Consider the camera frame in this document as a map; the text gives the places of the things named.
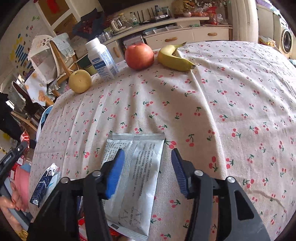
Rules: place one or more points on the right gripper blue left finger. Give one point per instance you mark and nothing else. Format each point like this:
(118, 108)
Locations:
(112, 173)

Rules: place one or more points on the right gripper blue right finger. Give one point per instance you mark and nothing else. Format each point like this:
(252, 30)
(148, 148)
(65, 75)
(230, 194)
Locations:
(184, 171)

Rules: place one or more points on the red snack wrapper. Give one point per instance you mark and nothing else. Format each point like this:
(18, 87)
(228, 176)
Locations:
(25, 138)

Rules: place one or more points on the white printed foil packet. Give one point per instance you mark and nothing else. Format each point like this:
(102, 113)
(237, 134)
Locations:
(129, 209)

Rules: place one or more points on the pink plastic trash bucket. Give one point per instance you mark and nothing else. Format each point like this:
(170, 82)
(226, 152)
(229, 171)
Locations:
(20, 189)

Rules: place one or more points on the person's left hand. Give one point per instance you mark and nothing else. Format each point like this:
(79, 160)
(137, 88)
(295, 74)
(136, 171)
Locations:
(10, 203)

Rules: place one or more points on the cherry print tablecloth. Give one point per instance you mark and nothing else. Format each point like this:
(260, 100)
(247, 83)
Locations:
(233, 115)

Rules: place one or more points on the yellow pear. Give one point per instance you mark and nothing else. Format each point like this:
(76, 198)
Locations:
(80, 81)

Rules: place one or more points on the light wooden chair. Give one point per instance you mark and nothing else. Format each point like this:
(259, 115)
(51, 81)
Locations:
(65, 59)

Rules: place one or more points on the white milk bottle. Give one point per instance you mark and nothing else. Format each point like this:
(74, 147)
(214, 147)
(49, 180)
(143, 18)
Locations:
(101, 59)

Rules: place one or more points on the yellow banana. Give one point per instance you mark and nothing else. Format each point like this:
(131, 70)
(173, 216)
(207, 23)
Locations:
(166, 58)

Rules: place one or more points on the red apple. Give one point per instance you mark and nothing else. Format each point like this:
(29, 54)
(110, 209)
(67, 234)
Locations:
(139, 57)

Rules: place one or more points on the cream tv cabinet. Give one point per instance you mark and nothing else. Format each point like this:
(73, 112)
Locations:
(171, 31)

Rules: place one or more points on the red flower bouquet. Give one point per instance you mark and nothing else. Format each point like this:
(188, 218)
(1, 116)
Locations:
(90, 26)

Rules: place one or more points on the glass electric kettle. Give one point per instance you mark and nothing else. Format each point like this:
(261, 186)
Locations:
(120, 24)

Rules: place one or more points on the white lace curtain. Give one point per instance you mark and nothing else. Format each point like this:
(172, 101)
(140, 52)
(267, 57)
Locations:
(244, 20)

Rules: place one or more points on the white washing machine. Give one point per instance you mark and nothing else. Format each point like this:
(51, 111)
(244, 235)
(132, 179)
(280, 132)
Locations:
(282, 35)

